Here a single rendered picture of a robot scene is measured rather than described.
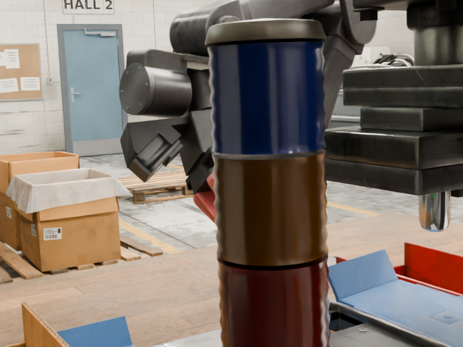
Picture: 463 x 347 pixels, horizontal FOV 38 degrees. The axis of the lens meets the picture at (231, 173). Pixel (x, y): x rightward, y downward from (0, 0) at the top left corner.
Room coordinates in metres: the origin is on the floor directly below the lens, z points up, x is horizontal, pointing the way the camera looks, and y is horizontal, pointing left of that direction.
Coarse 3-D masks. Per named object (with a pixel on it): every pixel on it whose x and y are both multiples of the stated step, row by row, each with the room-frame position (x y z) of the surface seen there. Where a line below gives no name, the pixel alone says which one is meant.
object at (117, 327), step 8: (104, 320) 0.64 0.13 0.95; (112, 320) 0.64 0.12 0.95; (120, 320) 0.64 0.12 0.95; (72, 328) 0.62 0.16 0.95; (80, 328) 0.62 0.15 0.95; (88, 328) 0.62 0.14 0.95; (96, 328) 0.63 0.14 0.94; (104, 328) 0.63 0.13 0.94; (112, 328) 0.63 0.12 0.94; (120, 328) 0.64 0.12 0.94; (64, 336) 0.61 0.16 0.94; (72, 336) 0.61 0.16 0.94; (80, 336) 0.62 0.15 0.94; (88, 336) 0.62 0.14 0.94; (96, 336) 0.62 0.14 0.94; (104, 336) 0.63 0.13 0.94; (112, 336) 0.63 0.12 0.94; (120, 336) 0.63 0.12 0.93; (128, 336) 0.64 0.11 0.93; (72, 344) 0.61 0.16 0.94; (80, 344) 0.61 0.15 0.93; (88, 344) 0.62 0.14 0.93; (96, 344) 0.62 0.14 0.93; (104, 344) 0.62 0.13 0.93; (112, 344) 0.63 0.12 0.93; (120, 344) 0.63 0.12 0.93; (128, 344) 0.63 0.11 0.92
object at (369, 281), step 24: (336, 264) 0.57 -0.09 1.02; (360, 264) 0.58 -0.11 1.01; (384, 264) 0.59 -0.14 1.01; (336, 288) 0.56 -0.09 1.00; (360, 288) 0.57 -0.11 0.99; (384, 288) 0.57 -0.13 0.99; (408, 288) 0.56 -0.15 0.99; (384, 312) 0.52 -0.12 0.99; (408, 312) 0.51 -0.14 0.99; (432, 312) 0.51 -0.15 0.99; (456, 312) 0.50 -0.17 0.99; (456, 336) 0.46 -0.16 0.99
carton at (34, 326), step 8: (24, 304) 0.63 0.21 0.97; (24, 312) 0.63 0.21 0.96; (32, 312) 0.61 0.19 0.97; (24, 320) 0.63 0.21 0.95; (32, 320) 0.60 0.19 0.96; (40, 320) 0.59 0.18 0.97; (24, 328) 0.64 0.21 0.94; (32, 328) 0.61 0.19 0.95; (40, 328) 0.58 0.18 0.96; (48, 328) 0.56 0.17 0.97; (24, 336) 0.64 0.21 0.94; (32, 336) 0.61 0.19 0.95; (40, 336) 0.58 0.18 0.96; (48, 336) 0.56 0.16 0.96; (56, 336) 0.54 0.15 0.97; (16, 344) 0.63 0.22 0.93; (24, 344) 0.64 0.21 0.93; (32, 344) 0.61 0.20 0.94; (40, 344) 0.59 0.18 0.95; (48, 344) 0.56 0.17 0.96; (56, 344) 0.54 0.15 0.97; (64, 344) 0.53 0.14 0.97
